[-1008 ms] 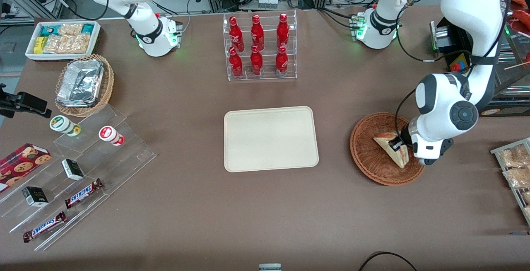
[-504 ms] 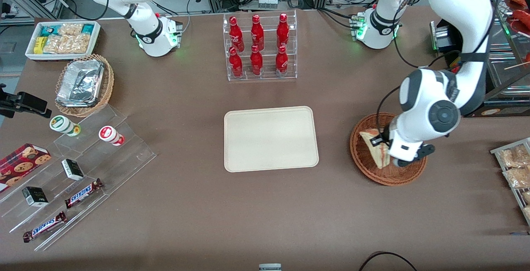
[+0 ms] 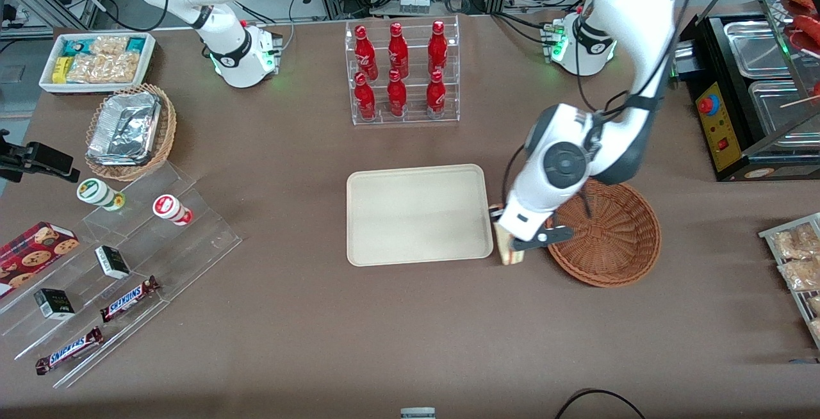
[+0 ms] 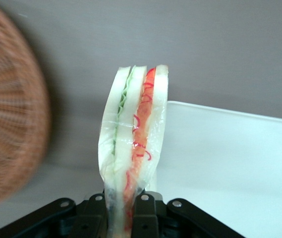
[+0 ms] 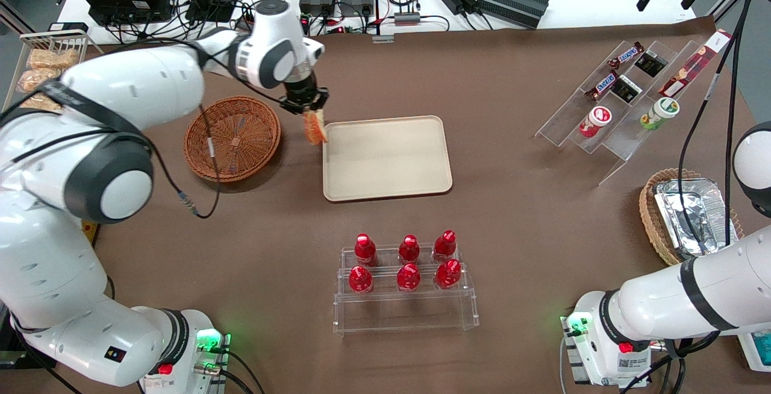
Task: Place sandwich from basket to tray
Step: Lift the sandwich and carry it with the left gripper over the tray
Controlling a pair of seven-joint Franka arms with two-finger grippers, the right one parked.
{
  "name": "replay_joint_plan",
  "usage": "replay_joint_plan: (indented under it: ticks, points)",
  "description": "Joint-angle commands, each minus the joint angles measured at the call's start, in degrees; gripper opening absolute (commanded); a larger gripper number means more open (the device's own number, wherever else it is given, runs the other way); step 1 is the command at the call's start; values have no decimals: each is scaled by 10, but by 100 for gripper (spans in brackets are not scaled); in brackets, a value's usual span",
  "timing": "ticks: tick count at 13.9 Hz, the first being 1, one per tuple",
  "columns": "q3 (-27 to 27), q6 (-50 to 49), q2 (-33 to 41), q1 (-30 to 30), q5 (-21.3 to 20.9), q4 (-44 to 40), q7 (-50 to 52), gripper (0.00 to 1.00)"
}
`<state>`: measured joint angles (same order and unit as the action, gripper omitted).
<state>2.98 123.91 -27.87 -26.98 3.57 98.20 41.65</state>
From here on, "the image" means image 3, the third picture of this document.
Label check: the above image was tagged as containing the triangular sandwich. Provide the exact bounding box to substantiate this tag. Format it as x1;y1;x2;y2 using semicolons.
493;220;528;267

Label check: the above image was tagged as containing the beige plastic tray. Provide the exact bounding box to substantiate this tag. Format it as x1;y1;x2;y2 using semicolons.
347;164;494;267

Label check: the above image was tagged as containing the round brown wicker basket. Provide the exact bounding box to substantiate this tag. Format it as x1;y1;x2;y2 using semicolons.
545;177;662;288

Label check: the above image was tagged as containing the oval light wicker basket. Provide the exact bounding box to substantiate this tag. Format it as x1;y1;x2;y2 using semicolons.
85;83;178;183

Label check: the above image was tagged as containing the green lid cup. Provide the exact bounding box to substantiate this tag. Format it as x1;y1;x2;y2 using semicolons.
76;177;126;212

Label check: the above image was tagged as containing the white rectangular snack bin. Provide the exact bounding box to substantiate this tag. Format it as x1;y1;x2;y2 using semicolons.
38;32;157;96

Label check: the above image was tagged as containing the aluminium foil container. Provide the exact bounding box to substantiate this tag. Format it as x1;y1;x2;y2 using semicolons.
86;91;163;167

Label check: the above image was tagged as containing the red cookie box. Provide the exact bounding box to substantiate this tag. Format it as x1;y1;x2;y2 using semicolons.
0;222;81;299

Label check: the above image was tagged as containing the large clear cracker bag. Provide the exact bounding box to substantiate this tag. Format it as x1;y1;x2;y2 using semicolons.
67;52;143;84

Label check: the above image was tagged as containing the small black box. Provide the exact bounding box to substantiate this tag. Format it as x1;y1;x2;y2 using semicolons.
95;245;131;280
33;288;76;321

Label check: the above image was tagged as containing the clear acrylic bottle rack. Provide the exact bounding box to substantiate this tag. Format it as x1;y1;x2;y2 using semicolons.
345;15;461;126

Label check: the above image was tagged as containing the small clear cracker bag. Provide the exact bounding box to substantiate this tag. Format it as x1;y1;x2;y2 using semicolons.
90;35;129;56

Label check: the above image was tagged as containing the red lid cup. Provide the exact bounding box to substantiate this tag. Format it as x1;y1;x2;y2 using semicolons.
152;194;193;227

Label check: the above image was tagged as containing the red cola bottle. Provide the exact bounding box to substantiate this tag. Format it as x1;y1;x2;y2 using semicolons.
427;21;448;75
388;22;410;78
354;72;377;121
425;70;447;119
354;25;379;80
386;69;408;118

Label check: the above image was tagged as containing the Snickers bar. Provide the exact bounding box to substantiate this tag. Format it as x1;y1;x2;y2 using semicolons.
35;326;104;376
99;276;161;324

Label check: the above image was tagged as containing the clear acrylic step stand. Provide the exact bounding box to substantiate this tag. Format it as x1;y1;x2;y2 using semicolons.
0;161;243;390

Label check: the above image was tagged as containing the black food warmer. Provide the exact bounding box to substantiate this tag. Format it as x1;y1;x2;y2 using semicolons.
673;0;820;183

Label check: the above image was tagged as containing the steel pan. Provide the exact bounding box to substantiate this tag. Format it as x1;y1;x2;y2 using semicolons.
748;79;820;151
724;20;795;79

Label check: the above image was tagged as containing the black floor cable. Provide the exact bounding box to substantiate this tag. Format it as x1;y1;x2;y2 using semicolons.
554;388;648;419

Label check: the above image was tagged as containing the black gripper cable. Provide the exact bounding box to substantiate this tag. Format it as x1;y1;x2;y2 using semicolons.
502;0;700;211

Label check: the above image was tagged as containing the grey wire snack tray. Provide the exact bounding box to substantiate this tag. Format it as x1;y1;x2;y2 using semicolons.
758;213;820;350

